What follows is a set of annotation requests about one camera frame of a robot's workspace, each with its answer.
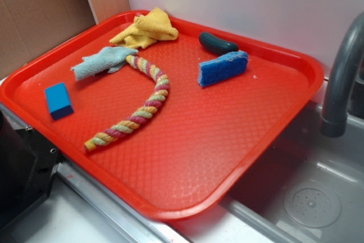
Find multicolour twisted rope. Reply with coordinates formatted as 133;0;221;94
84;54;171;152

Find light blue cloth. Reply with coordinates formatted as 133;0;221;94
71;46;139;81

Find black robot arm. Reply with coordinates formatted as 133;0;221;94
1;113;59;230

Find brown cardboard panel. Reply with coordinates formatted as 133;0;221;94
1;0;95;78

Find red plastic tray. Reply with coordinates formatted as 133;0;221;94
1;11;324;220

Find grey toy sink basin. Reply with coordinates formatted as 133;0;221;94
173;104;363;242

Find blue rectangular block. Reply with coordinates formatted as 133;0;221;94
45;83;74;120

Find dark green toy cucumber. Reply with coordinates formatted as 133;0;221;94
198;32;239;55

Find yellow cloth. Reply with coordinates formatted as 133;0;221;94
109;7;179;50

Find grey faucet spout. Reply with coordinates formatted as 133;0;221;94
320;13;363;138

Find blue sponge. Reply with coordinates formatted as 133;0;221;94
198;51;249;88

